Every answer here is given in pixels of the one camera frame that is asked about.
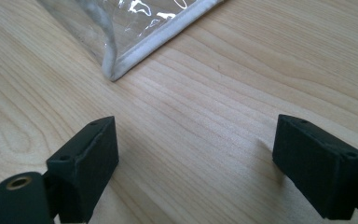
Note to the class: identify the clear plastic bag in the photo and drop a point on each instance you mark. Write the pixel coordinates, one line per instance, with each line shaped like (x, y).
(136, 34)

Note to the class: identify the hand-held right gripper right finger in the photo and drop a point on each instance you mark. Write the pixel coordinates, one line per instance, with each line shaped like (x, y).
(317, 165)

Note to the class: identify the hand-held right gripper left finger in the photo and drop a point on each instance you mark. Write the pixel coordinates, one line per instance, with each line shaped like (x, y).
(87, 161)

